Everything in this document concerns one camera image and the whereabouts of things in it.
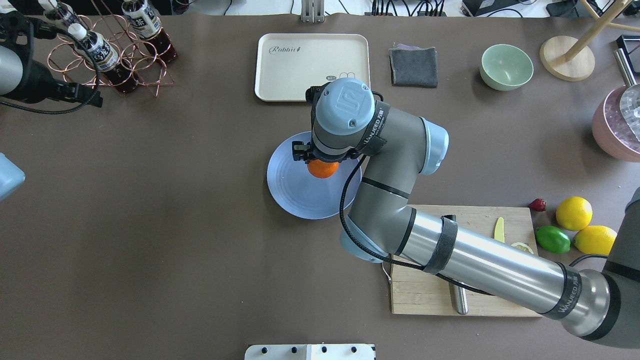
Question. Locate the orange mandarin fruit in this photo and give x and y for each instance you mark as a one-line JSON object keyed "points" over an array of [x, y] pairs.
{"points": [[322, 169]]}

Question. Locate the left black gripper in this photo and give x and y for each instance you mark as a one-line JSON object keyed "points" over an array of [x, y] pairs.
{"points": [[37, 79]]}

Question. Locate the yellow lemon upper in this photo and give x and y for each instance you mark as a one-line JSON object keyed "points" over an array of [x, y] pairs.
{"points": [[574, 213]]}

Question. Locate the yellow plastic knife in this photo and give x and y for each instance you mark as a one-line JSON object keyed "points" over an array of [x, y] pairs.
{"points": [[499, 230]]}

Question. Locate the wooden cup stand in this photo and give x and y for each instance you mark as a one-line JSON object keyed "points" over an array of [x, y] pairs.
{"points": [[570, 59]]}

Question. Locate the bamboo cutting board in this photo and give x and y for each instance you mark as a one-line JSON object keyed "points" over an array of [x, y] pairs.
{"points": [[414, 292]]}

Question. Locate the steel muddler black tip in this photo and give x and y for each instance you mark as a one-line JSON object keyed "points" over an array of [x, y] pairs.
{"points": [[458, 297]]}

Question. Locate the blue round plate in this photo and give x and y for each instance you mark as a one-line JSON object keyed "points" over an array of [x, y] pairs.
{"points": [[297, 191]]}

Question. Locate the tea bottle right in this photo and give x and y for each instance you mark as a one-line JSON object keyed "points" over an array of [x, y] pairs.
{"points": [[147, 25]]}

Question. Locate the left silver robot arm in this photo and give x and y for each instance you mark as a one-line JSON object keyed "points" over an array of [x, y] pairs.
{"points": [[39, 111]]}

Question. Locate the tea bottle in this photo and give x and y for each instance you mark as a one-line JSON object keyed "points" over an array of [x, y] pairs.
{"points": [[98, 50], [60, 14], [147, 25]]}

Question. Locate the yellow lemon lower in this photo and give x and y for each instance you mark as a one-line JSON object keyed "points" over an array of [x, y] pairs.
{"points": [[595, 240]]}

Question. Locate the grey folded cloth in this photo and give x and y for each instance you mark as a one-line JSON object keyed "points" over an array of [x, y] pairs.
{"points": [[414, 66]]}

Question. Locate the cream rabbit tray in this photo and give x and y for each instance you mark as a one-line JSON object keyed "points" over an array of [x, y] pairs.
{"points": [[287, 64]]}

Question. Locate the tea bottle left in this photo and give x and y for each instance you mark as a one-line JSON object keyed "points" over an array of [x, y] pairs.
{"points": [[60, 14]]}

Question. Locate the red strawberry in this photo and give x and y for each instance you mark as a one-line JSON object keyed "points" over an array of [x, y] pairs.
{"points": [[538, 205]]}

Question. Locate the mint green bowl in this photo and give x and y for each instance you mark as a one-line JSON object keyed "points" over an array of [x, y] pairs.
{"points": [[505, 67]]}

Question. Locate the copper wire bottle rack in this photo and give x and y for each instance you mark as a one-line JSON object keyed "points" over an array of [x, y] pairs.
{"points": [[105, 17]]}

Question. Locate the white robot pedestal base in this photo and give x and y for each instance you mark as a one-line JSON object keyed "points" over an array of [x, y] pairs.
{"points": [[322, 351]]}

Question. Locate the lemon slice upper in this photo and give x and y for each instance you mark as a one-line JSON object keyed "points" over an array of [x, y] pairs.
{"points": [[523, 247]]}

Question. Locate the yellow lemon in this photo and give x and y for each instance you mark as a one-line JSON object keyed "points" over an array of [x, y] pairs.
{"points": [[595, 240], [574, 213]]}

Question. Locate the tea bottle middle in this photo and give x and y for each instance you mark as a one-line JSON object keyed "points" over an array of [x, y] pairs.
{"points": [[98, 50]]}

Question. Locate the green lime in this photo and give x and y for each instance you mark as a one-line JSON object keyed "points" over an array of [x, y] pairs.
{"points": [[553, 239]]}

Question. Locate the steel ice scoop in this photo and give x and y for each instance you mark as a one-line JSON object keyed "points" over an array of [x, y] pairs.
{"points": [[629, 103]]}

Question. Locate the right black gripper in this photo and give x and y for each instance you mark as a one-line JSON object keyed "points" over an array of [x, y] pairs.
{"points": [[302, 151]]}

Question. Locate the pink bowl with ice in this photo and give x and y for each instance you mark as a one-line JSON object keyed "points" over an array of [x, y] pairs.
{"points": [[610, 130]]}

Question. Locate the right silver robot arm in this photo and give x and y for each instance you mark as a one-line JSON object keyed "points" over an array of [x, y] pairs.
{"points": [[346, 121]]}

